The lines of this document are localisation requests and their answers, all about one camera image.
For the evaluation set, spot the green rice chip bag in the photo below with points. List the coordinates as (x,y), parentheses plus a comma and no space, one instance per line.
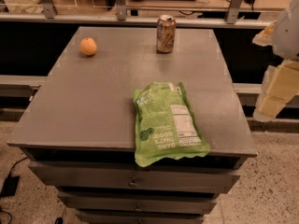
(165,126)

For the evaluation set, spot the orange fruit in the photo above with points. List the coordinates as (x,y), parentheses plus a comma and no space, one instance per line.
(88,46)

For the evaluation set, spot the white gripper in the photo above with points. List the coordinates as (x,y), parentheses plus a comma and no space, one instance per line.
(288,33)

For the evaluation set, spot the grey drawer cabinet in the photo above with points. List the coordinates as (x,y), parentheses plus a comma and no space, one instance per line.
(79,131)

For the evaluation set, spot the black power adapter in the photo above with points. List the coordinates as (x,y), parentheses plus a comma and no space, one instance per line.
(10,186)

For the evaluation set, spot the metal railing frame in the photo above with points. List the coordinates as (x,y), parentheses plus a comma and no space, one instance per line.
(196,13)

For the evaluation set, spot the orange soda can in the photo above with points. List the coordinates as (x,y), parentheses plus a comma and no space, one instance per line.
(166,28)

